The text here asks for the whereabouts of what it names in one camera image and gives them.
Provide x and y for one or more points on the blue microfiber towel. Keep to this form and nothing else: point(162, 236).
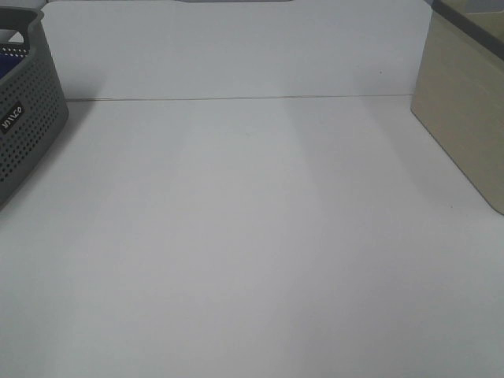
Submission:
point(13, 52)

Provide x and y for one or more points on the white back panel board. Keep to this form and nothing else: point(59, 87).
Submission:
point(122, 50)

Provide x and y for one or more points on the beige storage bin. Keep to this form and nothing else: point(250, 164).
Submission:
point(458, 96)

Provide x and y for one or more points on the grey perforated plastic basket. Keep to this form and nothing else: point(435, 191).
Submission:
point(33, 106)

